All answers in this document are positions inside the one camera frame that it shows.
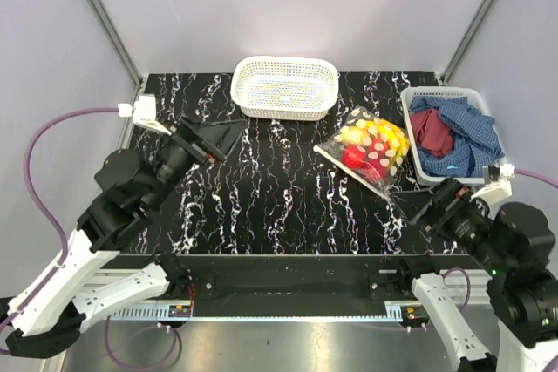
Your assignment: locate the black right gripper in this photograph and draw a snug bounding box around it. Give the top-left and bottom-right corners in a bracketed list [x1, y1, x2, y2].
[389, 172, 512, 273]

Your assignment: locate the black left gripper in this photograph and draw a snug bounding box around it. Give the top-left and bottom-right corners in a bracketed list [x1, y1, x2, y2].
[144, 113, 250, 210]

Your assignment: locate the polka dot zip top bag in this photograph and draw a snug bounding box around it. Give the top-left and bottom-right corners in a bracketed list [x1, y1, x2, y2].
[313, 106, 401, 199]

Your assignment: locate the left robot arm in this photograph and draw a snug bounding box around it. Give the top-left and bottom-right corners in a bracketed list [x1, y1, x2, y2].
[1, 117, 246, 359]

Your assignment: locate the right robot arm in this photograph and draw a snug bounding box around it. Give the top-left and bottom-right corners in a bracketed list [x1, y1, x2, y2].
[395, 179, 557, 371]

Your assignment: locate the yellow fake banana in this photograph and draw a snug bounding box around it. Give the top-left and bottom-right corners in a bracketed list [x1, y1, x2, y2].
[366, 118, 410, 179]

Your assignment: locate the red fake apple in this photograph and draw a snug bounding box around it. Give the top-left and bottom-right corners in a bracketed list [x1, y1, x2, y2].
[341, 145, 367, 171]

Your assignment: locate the dark red cloth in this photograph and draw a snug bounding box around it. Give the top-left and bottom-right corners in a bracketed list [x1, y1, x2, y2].
[411, 109, 454, 158]

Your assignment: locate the white perforated plastic basket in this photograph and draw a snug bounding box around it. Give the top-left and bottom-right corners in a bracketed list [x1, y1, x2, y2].
[230, 56, 339, 122]

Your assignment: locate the blue checkered cloth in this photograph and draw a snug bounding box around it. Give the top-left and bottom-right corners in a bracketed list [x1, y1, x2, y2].
[411, 96, 504, 178]

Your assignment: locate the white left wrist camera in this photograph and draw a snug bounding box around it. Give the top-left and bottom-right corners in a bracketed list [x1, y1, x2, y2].
[118, 94, 171, 136]

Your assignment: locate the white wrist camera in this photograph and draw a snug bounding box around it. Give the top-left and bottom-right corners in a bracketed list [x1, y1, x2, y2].
[472, 163, 515, 206]
[118, 94, 171, 136]

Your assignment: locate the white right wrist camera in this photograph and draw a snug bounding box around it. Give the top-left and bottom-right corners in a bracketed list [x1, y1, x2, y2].
[472, 163, 515, 206]

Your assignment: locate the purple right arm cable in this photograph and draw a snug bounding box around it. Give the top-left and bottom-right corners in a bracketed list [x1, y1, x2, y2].
[514, 167, 558, 184]

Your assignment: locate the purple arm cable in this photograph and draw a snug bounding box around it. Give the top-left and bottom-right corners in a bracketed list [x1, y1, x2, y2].
[0, 106, 121, 355]
[514, 167, 558, 184]

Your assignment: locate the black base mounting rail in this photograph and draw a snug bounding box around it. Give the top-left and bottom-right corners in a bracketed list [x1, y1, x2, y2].
[108, 252, 480, 319]

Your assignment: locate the left aluminium frame post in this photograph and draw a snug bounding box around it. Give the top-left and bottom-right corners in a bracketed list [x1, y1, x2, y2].
[86, 0, 143, 89]

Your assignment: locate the aluminium frame post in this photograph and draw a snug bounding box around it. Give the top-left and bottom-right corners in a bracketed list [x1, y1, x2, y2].
[439, 0, 497, 85]
[86, 0, 143, 89]

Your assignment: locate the right aluminium frame post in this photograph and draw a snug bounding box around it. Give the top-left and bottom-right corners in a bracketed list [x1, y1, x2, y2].
[439, 0, 497, 85]

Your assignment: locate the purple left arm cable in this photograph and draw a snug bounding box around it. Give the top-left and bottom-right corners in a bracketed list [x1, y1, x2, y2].
[0, 106, 121, 355]

